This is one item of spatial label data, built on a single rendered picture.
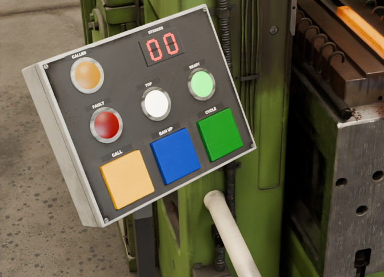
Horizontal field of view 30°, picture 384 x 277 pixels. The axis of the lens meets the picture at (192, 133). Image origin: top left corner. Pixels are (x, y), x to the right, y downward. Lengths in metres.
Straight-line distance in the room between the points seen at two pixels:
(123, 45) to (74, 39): 2.84
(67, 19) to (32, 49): 0.42
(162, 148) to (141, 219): 0.26
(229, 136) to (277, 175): 0.51
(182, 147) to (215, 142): 0.07
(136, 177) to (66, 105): 0.16
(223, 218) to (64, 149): 0.60
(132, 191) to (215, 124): 0.20
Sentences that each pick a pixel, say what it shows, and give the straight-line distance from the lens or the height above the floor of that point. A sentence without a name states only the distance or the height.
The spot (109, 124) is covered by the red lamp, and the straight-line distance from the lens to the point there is 1.16.
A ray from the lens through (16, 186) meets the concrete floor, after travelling 2.92.
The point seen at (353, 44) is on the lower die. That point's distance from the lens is 1.64.
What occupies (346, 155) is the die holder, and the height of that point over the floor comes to 0.84.
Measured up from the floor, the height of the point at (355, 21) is 1.01.
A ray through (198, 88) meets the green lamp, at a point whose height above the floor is 1.09.
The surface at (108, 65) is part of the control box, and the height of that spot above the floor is 1.16.
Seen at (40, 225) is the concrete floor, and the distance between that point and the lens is 2.71.
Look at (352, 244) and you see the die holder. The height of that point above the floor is 0.58.
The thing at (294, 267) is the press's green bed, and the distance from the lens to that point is 1.98.
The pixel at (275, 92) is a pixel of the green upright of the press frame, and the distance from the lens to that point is 1.63.
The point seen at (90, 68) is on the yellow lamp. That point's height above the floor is 1.17.
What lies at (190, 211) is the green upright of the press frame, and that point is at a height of 0.59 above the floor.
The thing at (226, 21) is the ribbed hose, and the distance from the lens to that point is 1.49.
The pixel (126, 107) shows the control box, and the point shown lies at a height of 1.10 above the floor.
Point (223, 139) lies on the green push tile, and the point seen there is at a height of 1.00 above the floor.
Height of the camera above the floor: 1.70
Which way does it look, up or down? 33 degrees down
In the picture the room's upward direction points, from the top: 2 degrees counter-clockwise
